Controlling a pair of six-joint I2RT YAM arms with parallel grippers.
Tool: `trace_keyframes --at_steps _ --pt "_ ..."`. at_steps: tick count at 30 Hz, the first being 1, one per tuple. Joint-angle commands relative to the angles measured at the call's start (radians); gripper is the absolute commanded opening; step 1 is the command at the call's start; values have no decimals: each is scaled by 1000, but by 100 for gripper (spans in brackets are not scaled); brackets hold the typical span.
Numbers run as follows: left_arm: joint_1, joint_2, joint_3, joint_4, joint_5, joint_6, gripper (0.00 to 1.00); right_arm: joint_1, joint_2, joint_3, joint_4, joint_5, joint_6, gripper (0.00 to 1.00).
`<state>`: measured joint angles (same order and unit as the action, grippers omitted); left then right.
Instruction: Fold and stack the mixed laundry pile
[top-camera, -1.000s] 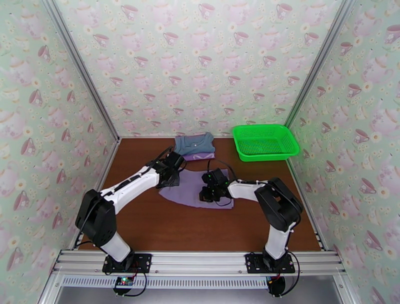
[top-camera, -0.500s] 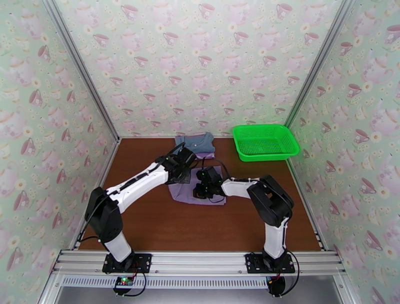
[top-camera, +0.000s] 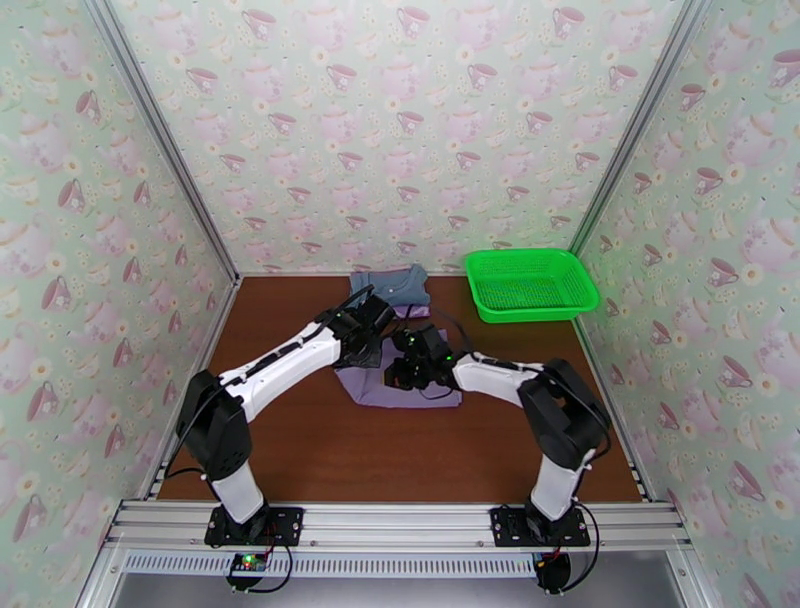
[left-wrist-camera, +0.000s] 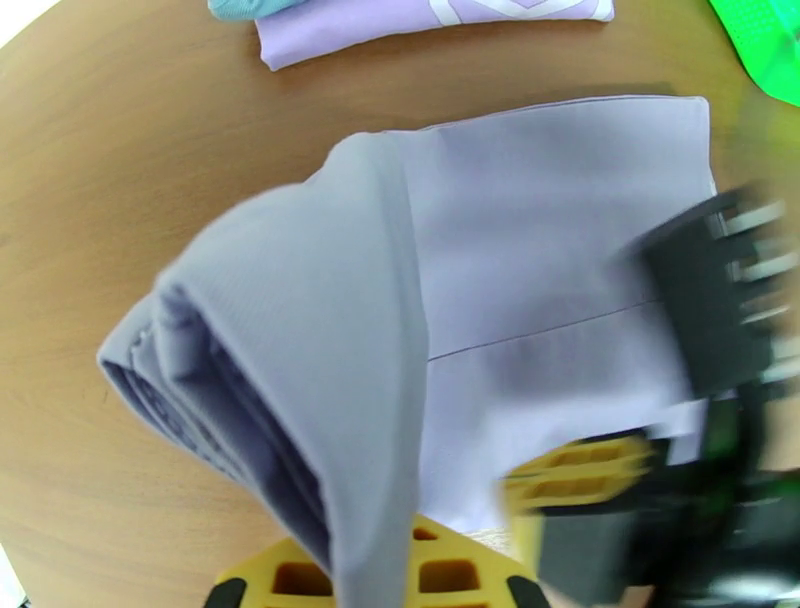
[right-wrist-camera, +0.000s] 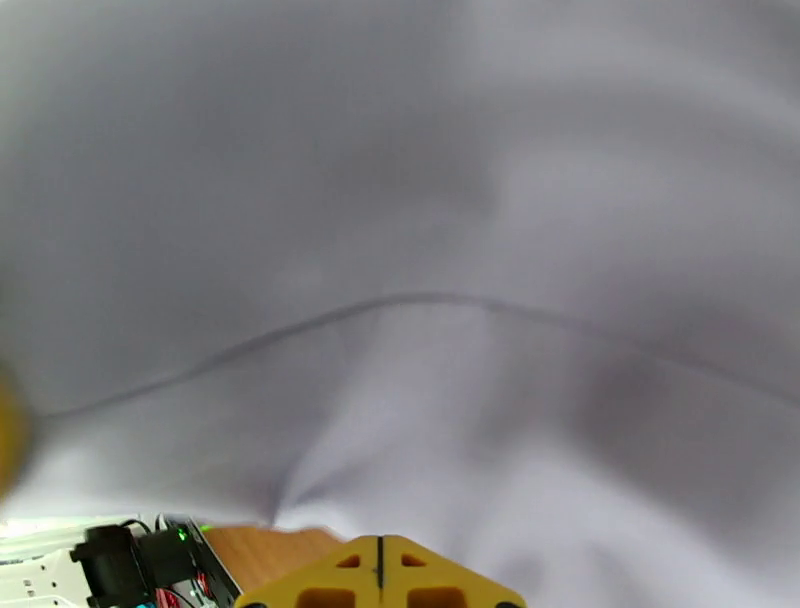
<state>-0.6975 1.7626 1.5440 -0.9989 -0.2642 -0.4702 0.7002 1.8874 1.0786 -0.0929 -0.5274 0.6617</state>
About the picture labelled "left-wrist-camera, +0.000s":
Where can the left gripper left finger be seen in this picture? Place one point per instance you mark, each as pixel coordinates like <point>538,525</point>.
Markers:
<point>269,575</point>

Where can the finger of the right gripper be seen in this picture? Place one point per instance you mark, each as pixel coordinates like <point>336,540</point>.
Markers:
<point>600,459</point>
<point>581,497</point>

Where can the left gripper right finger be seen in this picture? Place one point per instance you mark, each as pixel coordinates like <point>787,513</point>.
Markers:
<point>487,584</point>

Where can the lavender grey garment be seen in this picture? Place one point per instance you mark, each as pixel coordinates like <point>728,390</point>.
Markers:
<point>500,250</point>

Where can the purple shirt with white print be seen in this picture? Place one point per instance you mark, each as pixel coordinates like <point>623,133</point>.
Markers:
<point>350,31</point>

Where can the blue-grey shirt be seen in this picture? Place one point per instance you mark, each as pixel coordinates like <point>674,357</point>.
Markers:
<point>250,9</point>

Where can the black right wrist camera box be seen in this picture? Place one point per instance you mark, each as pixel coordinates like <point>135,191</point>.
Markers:
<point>694,300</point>

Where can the green plastic laundry basket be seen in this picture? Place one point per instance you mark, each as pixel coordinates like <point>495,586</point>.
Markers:
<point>769,50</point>

